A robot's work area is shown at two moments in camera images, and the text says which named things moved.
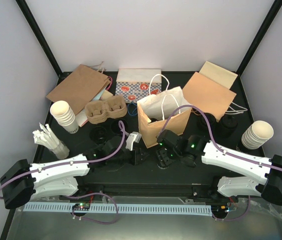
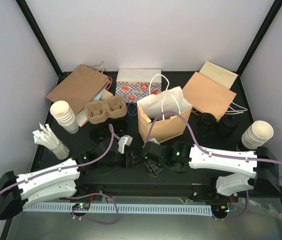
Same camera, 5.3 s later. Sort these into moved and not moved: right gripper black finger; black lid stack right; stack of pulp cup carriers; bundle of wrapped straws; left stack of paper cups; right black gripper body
Moved: right gripper black finger; right black gripper body
Not moved: black lid stack right; left stack of paper cups; stack of pulp cup carriers; bundle of wrapped straws
